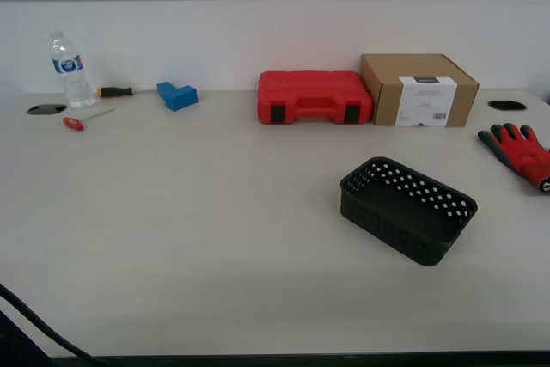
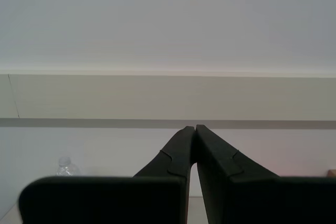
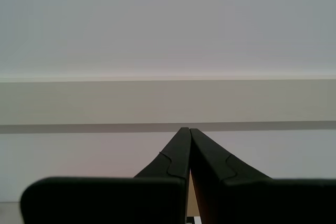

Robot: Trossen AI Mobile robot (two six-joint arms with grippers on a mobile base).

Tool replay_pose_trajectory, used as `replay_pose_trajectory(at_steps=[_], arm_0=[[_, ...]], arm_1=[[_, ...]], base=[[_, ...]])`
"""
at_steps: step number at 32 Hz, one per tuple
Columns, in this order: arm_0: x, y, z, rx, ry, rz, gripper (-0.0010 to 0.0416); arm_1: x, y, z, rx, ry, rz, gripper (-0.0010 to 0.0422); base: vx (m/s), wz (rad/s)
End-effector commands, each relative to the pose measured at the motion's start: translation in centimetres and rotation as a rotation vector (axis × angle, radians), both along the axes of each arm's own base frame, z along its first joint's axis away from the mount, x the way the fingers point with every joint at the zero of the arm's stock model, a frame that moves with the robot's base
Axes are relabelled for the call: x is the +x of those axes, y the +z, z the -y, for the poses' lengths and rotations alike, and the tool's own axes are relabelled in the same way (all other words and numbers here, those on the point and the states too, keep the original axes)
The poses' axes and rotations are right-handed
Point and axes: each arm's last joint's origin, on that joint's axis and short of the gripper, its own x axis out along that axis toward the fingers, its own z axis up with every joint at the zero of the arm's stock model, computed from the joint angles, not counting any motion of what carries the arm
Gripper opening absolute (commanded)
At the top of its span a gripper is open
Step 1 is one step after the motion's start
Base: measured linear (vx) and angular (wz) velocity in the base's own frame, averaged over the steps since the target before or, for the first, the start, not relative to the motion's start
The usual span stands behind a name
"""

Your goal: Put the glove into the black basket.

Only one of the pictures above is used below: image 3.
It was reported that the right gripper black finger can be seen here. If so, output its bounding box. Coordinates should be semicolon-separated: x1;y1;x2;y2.
190;128;336;224
20;127;192;224

